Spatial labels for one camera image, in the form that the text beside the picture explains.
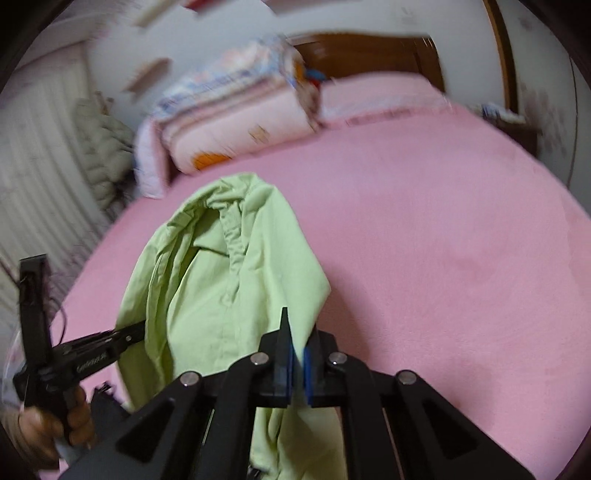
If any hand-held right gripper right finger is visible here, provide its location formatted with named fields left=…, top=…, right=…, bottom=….
left=302, top=330, right=536, bottom=480

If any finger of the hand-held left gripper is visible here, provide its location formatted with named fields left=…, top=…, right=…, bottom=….
left=109, top=320, right=148, bottom=348

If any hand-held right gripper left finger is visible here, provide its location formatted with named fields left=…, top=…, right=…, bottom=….
left=60, top=307, right=296, bottom=480

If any light green shirt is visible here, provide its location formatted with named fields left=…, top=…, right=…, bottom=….
left=113, top=173, right=347, bottom=480

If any person's left hand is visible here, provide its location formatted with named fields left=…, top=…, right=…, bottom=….
left=18, top=387, right=98, bottom=470

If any pale curtain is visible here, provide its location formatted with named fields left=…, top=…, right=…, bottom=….
left=0, top=51, right=112, bottom=324

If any white folded blanket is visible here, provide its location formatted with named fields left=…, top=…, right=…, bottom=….
left=134, top=117, right=172, bottom=200

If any grey padded jacket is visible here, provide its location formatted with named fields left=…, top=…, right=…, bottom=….
left=75, top=98, right=137, bottom=224

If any pink bed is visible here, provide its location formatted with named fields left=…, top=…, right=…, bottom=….
left=48, top=74, right=591, bottom=476

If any folded pink patterned quilt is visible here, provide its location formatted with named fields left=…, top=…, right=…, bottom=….
left=152, top=39, right=321, bottom=175

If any pink pillow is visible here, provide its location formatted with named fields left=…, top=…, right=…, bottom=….
left=318, top=74, right=453, bottom=127

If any dark wooden nightstand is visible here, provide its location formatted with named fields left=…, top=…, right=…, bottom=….
left=480, top=104, right=539, bottom=155

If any wooden headboard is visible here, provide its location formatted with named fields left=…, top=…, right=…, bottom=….
left=288, top=34, right=446, bottom=93

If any floral wardrobe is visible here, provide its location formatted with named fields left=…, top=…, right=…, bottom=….
left=485, top=0, right=591, bottom=204

